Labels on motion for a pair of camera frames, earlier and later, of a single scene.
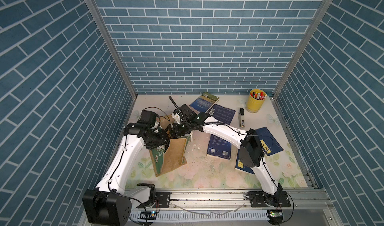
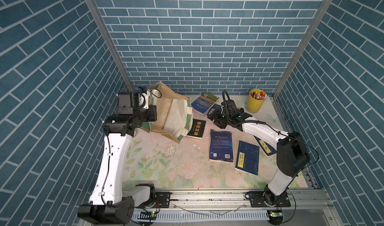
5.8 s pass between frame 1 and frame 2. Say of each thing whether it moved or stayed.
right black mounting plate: stayed
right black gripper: moved
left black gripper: moved
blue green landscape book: stayed
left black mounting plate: stayed
